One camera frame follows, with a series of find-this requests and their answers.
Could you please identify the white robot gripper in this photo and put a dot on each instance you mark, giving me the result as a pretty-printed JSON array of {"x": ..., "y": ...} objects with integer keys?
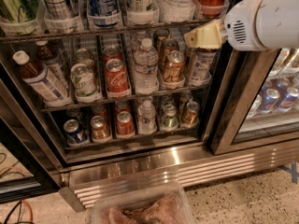
[{"x": 241, "y": 28}]

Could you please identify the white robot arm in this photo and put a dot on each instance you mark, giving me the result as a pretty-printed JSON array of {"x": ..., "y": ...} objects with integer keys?
[{"x": 277, "y": 24}]

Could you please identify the gold brown can middle shelf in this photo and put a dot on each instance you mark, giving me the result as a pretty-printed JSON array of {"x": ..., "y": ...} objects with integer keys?
[{"x": 173, "y": 66}]

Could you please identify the clear water bottle middle shelf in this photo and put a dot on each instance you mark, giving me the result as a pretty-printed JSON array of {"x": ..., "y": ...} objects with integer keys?
[{"x": 146, "y": 67}]

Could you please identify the fridge glass door right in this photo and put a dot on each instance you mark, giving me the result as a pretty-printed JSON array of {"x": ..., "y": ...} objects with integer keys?
[{"x": 242, "y": 126}]

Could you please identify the gold can bottom shelf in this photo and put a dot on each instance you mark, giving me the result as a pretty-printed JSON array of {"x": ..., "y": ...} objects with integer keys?
[{"x": 190, "y": 113}]

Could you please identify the blue pepsi can right fridge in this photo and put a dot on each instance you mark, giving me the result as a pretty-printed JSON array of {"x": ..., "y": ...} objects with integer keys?
[{"x": 269, "y": 99}]

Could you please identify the green silver can bottom shelf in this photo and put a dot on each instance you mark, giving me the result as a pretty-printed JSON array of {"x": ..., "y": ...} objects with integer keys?
[{"x": 169, "y": 119}]

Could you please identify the red coke can middle shelf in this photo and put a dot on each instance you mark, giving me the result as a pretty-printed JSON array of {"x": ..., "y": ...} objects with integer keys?
[{"x": 116, "y": 76}]

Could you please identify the small water bottle bottom shelf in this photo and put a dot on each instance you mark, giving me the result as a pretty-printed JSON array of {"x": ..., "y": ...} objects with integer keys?
[{"x": 146, "y": 118}]

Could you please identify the blue white can top shelf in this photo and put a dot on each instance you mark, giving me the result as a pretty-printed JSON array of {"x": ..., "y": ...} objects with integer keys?
[{"x": 103, "y": 8}]

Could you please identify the red can bottom shelf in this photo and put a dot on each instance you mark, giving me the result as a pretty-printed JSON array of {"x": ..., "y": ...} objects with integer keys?
[{"x": 125, "y": 124}]

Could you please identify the green white soda can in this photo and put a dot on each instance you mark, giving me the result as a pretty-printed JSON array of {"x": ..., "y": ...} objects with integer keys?
[{"x": 83, "y": 80}]

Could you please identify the orange can bottom shelf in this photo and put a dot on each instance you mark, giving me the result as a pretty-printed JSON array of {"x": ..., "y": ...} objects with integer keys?
[{"x": 99, "y": 127}]

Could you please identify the plaid can top shelf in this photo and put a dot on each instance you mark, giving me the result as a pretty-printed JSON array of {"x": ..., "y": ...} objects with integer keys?
[{"x": 62, "y": 9}]

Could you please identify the blue pepsi can bottom shelf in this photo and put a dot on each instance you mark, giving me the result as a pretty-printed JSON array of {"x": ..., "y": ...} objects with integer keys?
[{"x": 75, "y": 134}]

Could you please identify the stainless steel fridge grille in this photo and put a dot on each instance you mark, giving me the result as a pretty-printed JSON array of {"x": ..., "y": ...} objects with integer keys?
[{"x": 188, "y": 166}]

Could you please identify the brown tea bottle right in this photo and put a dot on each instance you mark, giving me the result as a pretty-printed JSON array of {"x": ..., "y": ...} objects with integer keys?
[{"x": 200, "y": 64}]

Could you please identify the brown tea bottle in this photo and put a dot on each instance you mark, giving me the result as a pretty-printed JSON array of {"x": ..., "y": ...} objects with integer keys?
[
  {"x": 200, "y": 64},
  {"x": 40, "y": 78}
]

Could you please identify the clear plastic bin with items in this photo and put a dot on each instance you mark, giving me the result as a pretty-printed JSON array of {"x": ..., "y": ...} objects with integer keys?
[{"x": 161, "y": 204}]

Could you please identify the brown tea bottle left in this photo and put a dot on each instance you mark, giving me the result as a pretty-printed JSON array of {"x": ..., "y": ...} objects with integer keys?
[{"x": 40, "y": 78}]

